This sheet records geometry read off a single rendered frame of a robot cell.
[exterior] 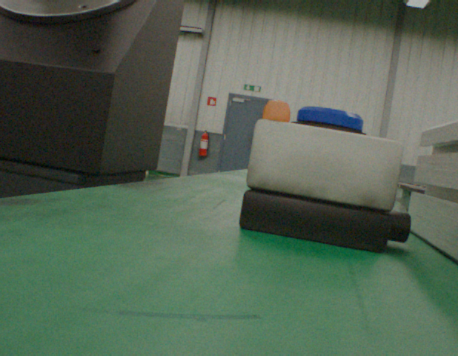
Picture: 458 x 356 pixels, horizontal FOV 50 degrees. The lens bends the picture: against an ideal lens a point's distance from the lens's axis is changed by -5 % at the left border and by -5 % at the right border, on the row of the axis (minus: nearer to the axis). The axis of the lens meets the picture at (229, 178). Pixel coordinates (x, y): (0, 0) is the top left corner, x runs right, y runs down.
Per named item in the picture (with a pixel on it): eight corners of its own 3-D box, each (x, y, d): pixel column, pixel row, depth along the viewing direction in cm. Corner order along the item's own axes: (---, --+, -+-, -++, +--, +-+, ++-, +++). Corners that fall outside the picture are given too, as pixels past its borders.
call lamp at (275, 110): (263, 120, 29) (266, 99, 29) (289, 124, 29) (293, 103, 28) (260, 118, 27) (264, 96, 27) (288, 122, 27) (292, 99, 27)
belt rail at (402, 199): (344, 183, 156) (346, 173, 155) (357, 185, 155) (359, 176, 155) (398, 213, 61) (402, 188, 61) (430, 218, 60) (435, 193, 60)
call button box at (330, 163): (253, 213, 35) (268, 123, 35) (393, 238, 34) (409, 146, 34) (237, 228, 27) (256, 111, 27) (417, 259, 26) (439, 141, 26)
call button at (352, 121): (294, 139, 33) (299, 108, 33) (356, 149, 32) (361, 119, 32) (292, 136, 29) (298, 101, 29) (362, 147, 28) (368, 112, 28)
